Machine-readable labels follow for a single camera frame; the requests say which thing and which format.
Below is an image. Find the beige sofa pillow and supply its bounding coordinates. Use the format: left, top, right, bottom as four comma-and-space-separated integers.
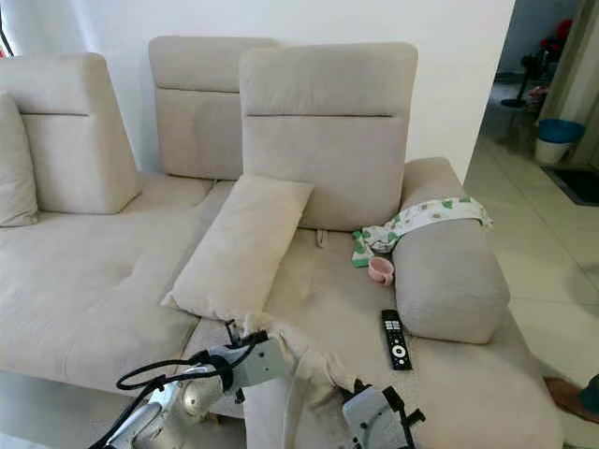
161, 175, 315, 323
0, 94, 39, 228

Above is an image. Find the beige fabric sofa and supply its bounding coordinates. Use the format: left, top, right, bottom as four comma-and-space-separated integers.
0, 36, 564, 449

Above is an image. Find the beige sofa backrest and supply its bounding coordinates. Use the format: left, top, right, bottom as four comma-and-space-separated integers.
238, 42, 419, 233
0, 52, 142, 216
148, 36, 283, 181

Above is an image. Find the dark floor mat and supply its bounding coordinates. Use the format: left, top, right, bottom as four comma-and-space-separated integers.
540, 166, 599, 208

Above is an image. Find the black remote control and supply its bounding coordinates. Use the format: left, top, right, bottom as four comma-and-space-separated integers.
380, 309, 416, 372

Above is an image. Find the pink cup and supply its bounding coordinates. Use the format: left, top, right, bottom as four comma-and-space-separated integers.
368, 256, 397, 287

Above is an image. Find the white green patterned cloth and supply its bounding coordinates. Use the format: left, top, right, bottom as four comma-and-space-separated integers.
351, 196, 495, 270

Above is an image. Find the person's bare foot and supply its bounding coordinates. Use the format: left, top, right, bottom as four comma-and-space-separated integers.
544, 373, 599, 425

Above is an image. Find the white bucket with blue lid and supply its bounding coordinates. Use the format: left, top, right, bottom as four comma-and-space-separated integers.
534, 118, 587, 167

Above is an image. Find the black standing fan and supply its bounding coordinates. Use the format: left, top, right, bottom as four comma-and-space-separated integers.
500, 49, 555, 110

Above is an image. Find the beige doorway curtain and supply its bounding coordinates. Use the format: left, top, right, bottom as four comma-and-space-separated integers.
547, 0, 599, 137

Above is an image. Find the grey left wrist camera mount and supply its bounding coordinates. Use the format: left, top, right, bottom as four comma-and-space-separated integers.
225, 337, 290, 393

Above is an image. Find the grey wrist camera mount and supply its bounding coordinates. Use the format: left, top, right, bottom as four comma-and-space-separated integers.
225, 337, 290, 393
343, 387, 415, 449

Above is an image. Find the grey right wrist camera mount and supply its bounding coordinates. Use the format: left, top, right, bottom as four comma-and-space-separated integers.
343, 387, 415, 449

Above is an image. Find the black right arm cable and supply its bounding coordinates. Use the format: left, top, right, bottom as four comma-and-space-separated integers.
384, 385, 426, 445

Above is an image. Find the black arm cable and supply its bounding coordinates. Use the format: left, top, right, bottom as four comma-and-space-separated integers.
384, 385, 426, 445
116, 320, 268, 449

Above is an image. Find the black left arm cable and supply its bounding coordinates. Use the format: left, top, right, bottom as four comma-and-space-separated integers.
116, 320, 268, 449

